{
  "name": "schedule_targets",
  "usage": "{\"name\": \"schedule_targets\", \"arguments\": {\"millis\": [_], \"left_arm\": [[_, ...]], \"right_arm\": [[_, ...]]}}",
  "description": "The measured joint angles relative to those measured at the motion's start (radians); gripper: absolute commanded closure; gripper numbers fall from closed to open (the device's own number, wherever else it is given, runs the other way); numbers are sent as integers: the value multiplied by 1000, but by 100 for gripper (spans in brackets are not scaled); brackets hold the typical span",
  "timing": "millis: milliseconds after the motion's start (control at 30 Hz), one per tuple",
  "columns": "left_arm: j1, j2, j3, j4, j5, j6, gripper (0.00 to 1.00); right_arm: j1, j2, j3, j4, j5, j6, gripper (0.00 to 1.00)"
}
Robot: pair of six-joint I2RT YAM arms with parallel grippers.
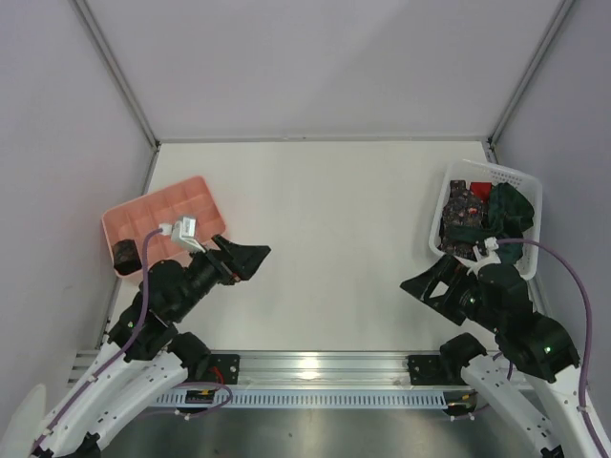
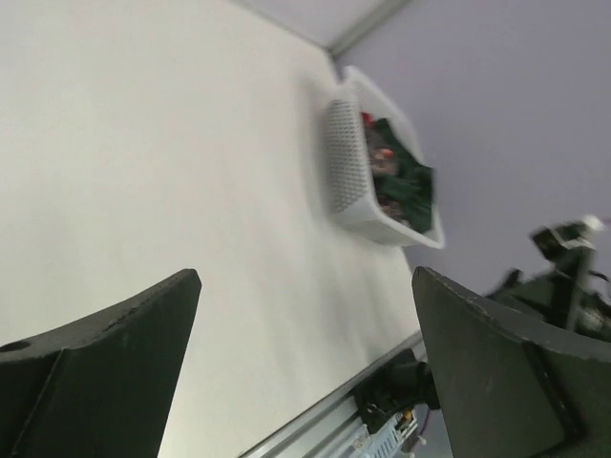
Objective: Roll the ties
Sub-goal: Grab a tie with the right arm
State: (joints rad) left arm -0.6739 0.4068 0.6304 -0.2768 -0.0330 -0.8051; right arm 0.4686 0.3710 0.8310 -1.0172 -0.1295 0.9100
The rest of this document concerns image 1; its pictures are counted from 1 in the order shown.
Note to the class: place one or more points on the red tie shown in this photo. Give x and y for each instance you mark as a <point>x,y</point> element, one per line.
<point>481,189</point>

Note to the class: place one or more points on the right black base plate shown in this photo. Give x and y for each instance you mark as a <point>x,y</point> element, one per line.
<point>427,370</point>

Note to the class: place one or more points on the pink compartment tray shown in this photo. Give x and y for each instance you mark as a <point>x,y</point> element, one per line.
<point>136,218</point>

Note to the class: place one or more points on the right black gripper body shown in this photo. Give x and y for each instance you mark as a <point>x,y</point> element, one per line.
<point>452,290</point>

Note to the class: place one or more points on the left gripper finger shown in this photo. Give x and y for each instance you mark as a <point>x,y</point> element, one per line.
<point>247,259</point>
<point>224,244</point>

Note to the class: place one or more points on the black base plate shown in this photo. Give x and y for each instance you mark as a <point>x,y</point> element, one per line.
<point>427,370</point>
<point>219,368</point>

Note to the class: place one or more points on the white slotted cable duct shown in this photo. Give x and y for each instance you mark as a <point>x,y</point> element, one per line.
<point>304,399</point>

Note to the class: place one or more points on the dark green tie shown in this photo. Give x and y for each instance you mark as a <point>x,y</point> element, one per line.
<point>509,216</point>

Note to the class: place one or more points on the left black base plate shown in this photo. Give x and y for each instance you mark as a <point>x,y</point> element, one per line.
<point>219,368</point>

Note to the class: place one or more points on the floral navy tie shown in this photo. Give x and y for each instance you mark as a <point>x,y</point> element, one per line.
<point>463,209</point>

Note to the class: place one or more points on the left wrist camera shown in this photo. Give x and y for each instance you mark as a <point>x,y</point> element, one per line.
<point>183,233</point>

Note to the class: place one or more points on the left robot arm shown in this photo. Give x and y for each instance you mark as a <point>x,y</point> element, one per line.
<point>145,355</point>

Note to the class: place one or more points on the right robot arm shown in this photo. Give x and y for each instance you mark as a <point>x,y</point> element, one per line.
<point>496,297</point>

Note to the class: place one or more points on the white plastic basket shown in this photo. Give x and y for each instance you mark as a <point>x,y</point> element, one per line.
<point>523,256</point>

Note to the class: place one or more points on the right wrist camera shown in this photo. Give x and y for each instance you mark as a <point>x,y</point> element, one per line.
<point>485,253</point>

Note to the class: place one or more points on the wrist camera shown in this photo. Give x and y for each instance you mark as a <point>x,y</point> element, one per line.
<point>485,253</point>
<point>183,233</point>

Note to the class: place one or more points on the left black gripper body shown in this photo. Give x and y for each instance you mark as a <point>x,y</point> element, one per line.
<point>228,264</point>

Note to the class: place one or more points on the rolled dark brown tie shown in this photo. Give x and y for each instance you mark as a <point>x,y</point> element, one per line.
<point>126,258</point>

